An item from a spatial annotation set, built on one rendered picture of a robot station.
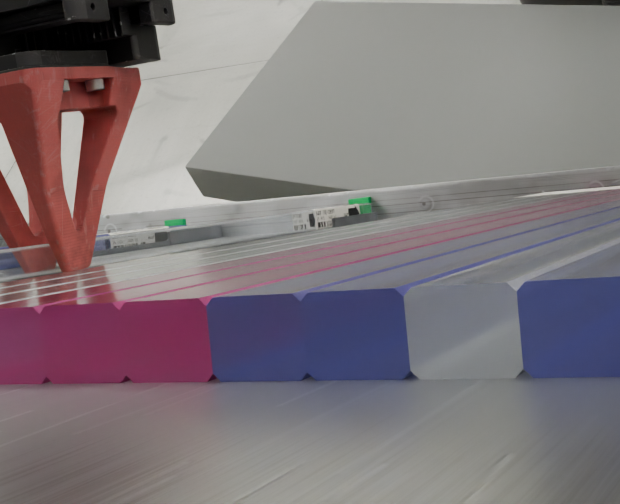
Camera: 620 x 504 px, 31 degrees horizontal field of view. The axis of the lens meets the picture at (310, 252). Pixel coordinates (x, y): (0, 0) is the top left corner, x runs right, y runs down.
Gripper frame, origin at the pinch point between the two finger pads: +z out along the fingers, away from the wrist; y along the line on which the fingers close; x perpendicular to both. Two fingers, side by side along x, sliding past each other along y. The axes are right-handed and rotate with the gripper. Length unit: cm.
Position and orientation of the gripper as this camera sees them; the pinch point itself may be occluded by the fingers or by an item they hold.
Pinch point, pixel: (55, 250)
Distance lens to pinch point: 44.2
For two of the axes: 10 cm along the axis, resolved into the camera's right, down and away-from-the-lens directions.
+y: 8.9, -0.8, -4.4
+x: 4.3, -1.6, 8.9
